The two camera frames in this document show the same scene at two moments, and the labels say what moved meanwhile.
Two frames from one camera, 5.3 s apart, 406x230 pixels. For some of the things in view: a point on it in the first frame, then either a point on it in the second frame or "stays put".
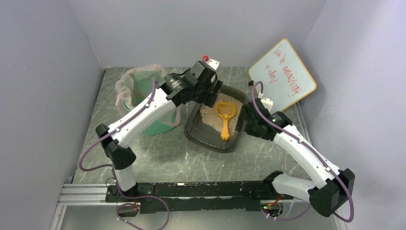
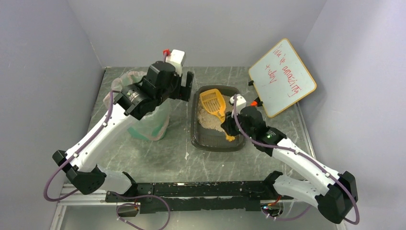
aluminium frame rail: x=80 y=194 stays put
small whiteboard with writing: x=284 y=77 stays put
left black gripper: x=212 y=87 to x=183 y=85
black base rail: x=190 y=197 stays put
